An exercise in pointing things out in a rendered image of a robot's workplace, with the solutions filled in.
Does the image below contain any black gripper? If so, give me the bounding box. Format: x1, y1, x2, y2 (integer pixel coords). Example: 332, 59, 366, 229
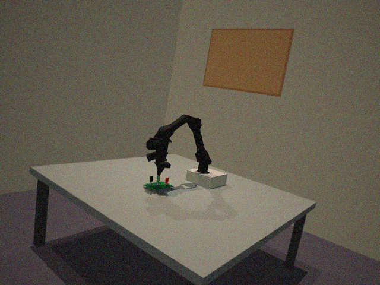
154, 150, 171, 176

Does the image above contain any green circuit board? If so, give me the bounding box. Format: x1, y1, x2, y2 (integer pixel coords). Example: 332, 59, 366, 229
144, 176, 174, 191

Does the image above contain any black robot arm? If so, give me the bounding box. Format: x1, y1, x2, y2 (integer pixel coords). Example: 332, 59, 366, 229
146, 114, 211, 173

